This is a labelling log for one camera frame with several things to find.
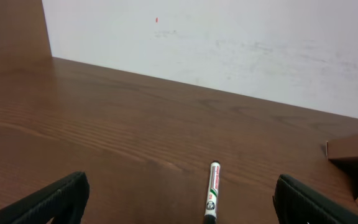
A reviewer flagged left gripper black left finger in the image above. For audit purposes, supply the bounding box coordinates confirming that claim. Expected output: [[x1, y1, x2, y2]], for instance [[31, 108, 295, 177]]
[[0, 171, 90, 224]]

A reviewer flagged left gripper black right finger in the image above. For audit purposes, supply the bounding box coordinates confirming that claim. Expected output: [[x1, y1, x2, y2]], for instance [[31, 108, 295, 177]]
[[273, 174, 358, 224]]

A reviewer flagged black cap whiteboard marker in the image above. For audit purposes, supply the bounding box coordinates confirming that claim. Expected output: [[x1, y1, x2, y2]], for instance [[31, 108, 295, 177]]
[[203, 161, 221, 224]]

